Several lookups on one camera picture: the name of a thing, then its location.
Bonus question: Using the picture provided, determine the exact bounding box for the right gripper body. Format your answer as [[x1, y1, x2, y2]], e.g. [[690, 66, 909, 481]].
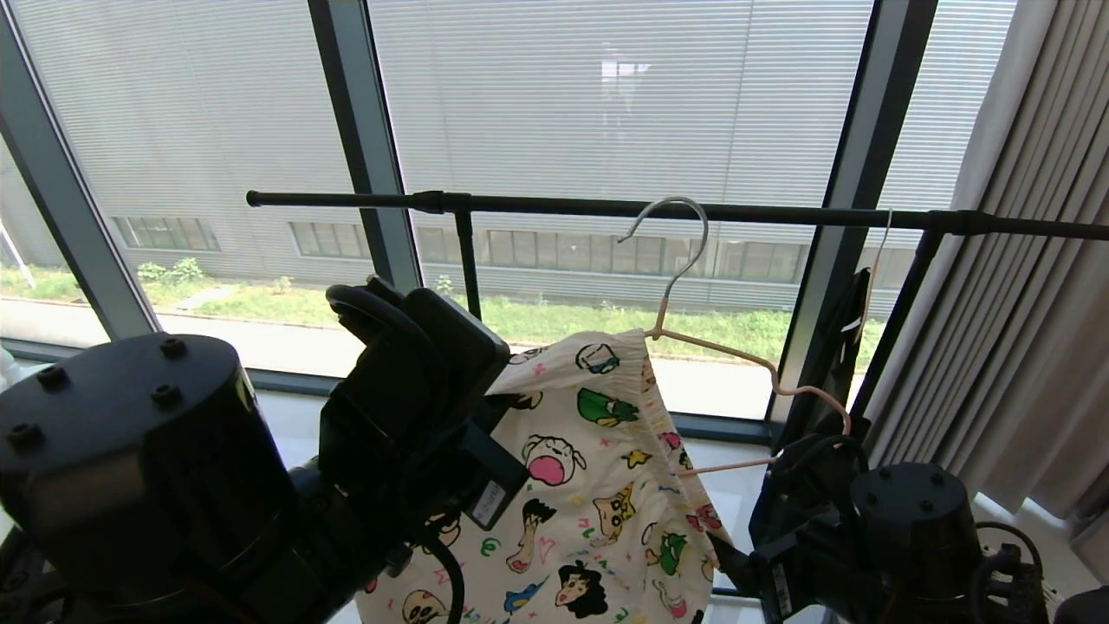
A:
[[715, 520, 854, 624]]

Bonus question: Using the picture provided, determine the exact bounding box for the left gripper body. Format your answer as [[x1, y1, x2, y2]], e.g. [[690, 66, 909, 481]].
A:
[[381, 425, 529, 547]]

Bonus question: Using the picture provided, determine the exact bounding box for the cream printed garment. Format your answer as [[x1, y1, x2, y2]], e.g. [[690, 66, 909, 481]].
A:
[[355, 329, 733, 624]]

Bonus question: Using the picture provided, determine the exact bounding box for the black shirt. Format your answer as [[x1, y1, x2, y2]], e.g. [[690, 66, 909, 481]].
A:
[[762, 267, 872, 460]]

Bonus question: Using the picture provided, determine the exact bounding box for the pink clothes hanger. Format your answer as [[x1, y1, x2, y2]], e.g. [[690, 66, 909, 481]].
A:
[[617, 197, 854, 478], [853, 208, 893, 335]]

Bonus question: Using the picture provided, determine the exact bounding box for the black clothes rack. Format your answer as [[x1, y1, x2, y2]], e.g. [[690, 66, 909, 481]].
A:
[[247, 191, 1109, 599]]

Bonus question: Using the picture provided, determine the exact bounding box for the beige curtain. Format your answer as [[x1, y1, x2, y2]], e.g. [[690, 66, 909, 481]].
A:
[[866, 0, 1109, 521]]

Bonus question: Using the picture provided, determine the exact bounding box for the window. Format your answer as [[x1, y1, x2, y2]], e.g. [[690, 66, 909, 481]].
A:
[[0, 0, 1019, 447]]

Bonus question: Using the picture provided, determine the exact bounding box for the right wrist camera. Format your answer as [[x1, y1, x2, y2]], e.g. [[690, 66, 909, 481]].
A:
[[749, 433, 869, 543]]

